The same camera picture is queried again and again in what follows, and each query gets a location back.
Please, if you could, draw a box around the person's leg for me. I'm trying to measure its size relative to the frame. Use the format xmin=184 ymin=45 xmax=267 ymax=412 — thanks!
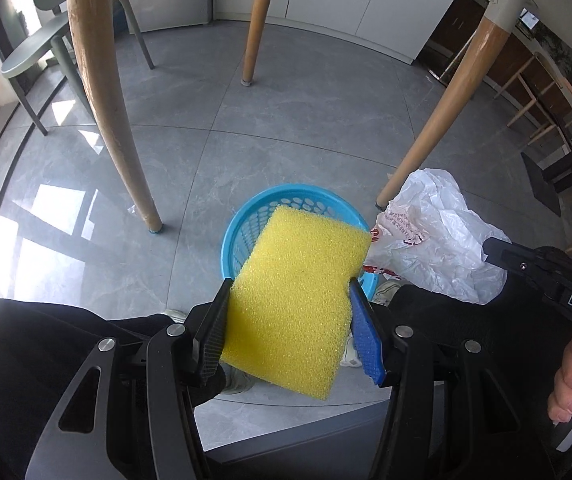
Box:
xmin=0 ymin=299 xmax=227 ymax=480
xmin=373 ymin=280 xmax=572 ymax=480

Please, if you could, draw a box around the wooden chair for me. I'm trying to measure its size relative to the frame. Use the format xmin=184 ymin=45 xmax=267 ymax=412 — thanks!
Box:
xmin=493 ymin=50 xmax=572 ymax=161

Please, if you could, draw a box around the blue plastic basket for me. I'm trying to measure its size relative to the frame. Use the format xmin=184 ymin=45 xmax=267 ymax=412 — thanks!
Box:
xmin=221 ymin=184 xmax=379 ymax=303

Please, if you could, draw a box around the round white table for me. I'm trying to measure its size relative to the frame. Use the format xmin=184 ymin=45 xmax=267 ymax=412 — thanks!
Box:
xmin=66 ymin=0 xmax=572 ymax=233

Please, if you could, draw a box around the person's left leg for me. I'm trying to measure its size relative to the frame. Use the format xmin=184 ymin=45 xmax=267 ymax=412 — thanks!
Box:
xmin=0 ymin=299 xmax=227 ymax=480

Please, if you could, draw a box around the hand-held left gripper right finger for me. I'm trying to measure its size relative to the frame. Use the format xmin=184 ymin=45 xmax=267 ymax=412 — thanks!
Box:
xmin=348 ymin=277 xmax=532 ymax=480

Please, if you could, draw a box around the white counter cabinet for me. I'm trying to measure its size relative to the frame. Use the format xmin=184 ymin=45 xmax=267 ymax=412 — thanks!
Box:
xmin=213 ymin=0 xmax=462 ymax=66

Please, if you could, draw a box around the white plastic bag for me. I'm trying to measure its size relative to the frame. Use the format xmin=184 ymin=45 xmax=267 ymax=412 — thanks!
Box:
xmin=363 ymin=168 xmax=513 ymax=305

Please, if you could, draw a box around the dark wooden cabinet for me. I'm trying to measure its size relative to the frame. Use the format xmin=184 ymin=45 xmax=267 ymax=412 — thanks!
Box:
xmin=418 ymin=0 xmax=537 ymax=106

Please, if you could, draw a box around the person's right leg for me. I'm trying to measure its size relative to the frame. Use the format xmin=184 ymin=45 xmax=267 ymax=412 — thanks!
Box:
xmin=373 ymin=280 xmax=572 ymax=480

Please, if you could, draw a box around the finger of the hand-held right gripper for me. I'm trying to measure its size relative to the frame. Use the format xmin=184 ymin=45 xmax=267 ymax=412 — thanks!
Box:
xmin=483 ymin=236 xmax=567 ymax=282

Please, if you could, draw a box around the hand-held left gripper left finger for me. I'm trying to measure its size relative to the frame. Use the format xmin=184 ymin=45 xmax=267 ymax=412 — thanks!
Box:
xmin=28 ymin=277 xmax=234 ymax=480

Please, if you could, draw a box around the yellow sponge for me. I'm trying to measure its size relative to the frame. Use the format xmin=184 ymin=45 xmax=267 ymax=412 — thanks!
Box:
xmin=220 ymin=203 xmax=371 ymax=402

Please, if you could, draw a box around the green plastic chair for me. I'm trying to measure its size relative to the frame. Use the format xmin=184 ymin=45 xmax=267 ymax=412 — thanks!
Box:
xmin=0 ymin=0 xmax=155 ymax=136

